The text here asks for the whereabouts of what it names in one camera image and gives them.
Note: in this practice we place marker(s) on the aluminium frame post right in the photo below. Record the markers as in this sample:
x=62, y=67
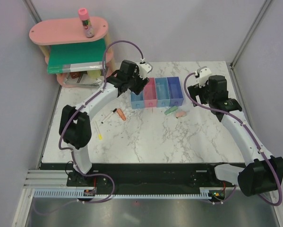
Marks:
x=251, y=31

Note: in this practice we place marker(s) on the yellow cup on shelf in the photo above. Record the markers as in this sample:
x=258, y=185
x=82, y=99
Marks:
x=94, y=74

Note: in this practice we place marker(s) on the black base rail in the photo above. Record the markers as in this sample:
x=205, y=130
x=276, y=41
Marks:
x=154, y=178

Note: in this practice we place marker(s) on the aluminium frame post left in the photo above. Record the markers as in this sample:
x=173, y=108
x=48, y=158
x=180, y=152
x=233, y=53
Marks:
x=32, y=10

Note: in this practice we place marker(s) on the black white pen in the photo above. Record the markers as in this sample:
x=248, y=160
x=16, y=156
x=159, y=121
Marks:
x=108, y=116

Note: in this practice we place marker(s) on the pink eraser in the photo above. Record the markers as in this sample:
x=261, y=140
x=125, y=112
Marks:
x=180, y=114

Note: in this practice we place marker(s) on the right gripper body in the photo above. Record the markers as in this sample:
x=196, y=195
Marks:
x=203, y=92

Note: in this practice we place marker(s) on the pink capped bottle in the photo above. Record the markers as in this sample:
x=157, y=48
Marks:
x=86, y=23

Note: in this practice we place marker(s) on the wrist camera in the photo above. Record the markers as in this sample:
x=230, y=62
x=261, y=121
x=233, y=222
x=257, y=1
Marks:
x=144, y=69
x=202, y=75

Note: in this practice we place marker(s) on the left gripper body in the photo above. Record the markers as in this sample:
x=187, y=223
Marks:
x=137, y=83

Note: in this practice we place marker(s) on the orange highlighter marker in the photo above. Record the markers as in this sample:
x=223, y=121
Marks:
x=121, y=114

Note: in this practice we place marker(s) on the dark blue plastic bin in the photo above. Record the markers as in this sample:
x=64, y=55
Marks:
x=175, y=91

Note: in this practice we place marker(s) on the pink wooden shelf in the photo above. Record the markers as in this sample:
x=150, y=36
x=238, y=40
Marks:
x=70, y=31

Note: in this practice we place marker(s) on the green book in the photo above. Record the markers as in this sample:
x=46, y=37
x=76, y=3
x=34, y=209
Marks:
x=66, y=58

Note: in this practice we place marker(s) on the brown toy on shelf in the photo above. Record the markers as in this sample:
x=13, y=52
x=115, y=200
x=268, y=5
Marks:
x=74, y=75

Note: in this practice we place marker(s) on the aluminium frame post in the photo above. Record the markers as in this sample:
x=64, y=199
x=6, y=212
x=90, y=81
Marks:
x=32, y=10
x=251, y=31

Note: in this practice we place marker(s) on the green eraser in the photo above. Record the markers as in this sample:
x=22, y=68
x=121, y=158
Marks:
x=171, y=110

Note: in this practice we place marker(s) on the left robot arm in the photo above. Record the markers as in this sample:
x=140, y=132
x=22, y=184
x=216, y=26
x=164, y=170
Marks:
x=75, y=124

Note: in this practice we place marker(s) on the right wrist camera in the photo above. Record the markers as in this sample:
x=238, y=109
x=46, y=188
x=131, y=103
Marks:
x=202, y=75

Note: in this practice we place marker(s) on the light blue bin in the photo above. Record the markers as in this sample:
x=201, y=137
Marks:
x=162, y=92
x=137, y=101

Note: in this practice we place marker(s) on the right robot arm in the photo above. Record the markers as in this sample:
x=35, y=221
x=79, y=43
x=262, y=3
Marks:
x=263, y=172

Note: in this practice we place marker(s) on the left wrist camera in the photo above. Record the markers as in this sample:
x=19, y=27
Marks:
x=144, y=69

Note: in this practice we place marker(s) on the yellow capped pen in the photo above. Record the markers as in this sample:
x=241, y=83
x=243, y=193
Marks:
x=98, y=131

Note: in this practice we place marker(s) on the pink plastic bin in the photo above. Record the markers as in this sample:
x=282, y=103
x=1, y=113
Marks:
x=149, y=93

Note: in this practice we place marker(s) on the white cable duct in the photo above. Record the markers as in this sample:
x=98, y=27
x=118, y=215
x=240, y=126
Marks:
x=91, y=193

